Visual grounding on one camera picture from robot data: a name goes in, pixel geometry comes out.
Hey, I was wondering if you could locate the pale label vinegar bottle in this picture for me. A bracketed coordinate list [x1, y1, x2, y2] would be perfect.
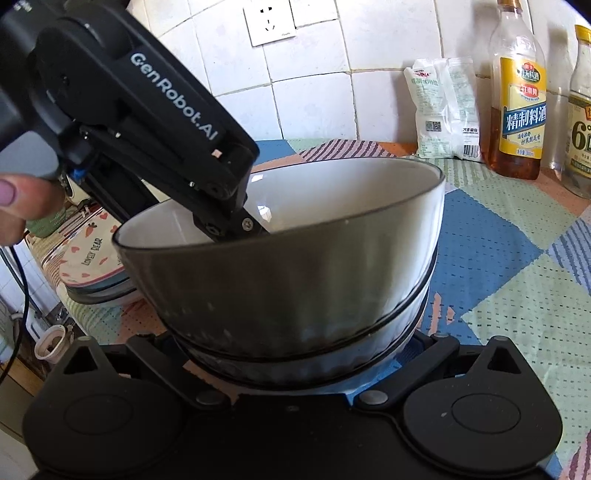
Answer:
[561, 24, 591, 200]

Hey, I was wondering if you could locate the person's left hand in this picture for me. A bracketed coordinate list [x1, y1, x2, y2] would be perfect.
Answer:
[0, 176, 62, 248]

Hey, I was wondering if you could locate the yellow label cooking wine bottle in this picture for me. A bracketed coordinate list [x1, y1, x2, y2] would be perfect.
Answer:
[487, 0, 549, 181]

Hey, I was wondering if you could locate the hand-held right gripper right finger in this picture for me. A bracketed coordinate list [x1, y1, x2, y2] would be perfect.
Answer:
[352, 331, 523, 414]

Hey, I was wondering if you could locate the white ribbed bowl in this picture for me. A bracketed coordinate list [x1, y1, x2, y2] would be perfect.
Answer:
[185, 281, 433, 394]
[112, 157, 448, 360]
[161, 249, 439, 371]

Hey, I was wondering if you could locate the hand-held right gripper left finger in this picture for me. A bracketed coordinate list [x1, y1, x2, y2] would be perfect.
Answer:
[60, 333, 237, 409]

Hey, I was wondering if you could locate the patchwork print tablecloth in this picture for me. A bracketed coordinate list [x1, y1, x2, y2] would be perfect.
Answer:
[25, 137, 591, 480]

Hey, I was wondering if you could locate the white wall socket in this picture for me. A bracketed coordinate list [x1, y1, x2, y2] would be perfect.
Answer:
[243, 0, 296, 47]

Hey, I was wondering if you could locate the white salt bag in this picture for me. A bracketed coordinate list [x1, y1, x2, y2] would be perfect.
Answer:
[404, 56, 482, 162]

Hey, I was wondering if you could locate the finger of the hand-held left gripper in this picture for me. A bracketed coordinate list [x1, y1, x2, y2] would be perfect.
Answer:
[85, 178, 168, 223]
[194, 203, 274, 243]

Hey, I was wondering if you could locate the white plate with pink print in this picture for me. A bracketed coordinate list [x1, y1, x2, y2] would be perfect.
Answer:
[58, 205, 129, 288]

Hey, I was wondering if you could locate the black cable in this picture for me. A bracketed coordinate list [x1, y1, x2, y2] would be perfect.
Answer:
[0, 240, 31, 385]

